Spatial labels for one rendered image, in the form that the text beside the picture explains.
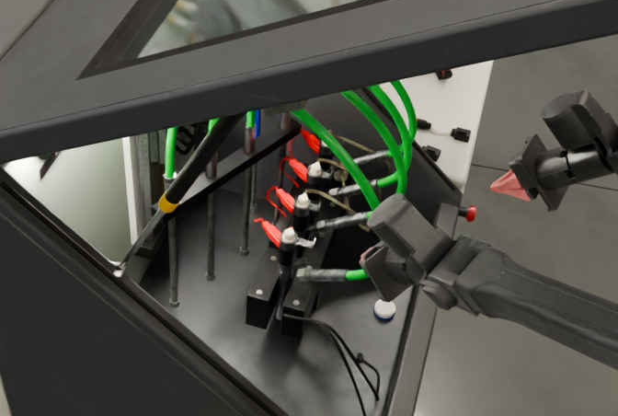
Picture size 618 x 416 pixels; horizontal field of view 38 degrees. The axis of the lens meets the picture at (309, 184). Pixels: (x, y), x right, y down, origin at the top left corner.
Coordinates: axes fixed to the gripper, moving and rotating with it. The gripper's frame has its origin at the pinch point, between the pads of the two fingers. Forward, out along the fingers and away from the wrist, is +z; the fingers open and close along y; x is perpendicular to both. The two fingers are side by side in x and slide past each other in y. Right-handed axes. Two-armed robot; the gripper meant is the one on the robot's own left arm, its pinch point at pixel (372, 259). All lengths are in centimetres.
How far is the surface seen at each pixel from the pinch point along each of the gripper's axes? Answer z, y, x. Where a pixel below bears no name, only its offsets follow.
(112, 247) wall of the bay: 34.7, 24.4, -17.7
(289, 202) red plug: 26.9, -3.1, -8.2
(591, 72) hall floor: 176, -195, 50
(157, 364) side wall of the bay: -2.0, 33.1, -6.8
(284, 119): 32.3, -12.4, -19.9
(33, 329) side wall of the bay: 6.4, 42.5, -18.2
